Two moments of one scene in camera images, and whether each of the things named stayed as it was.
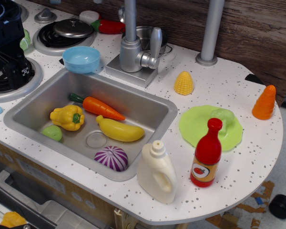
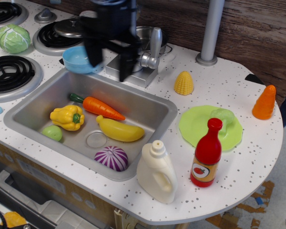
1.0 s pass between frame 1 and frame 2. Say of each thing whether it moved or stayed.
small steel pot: stayed
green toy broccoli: stayed
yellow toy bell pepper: stayed
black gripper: moved
